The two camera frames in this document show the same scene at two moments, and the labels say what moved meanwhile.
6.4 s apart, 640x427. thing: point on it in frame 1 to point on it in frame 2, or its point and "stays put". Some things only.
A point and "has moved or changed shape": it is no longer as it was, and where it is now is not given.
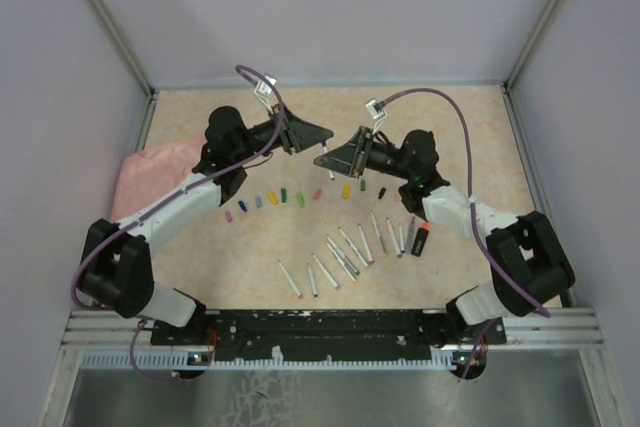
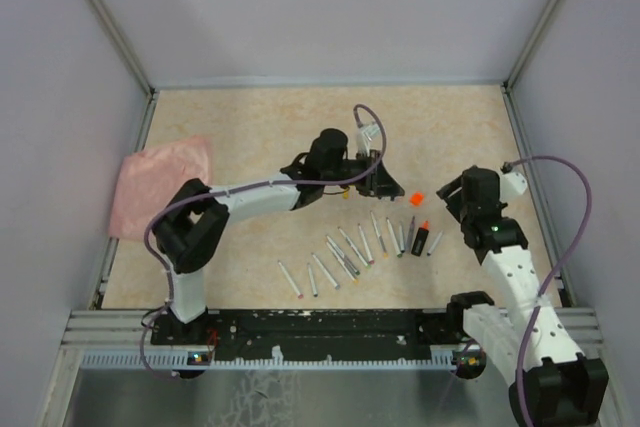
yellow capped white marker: x=338 y=258 stays put
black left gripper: x=295 y=133 to x=378 y=182
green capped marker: x=357 y=272 stays put
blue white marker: x=325 y=151 has moved or changed shape
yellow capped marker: x=379 y=235 stays put
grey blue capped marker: x=325 y=272 stays put
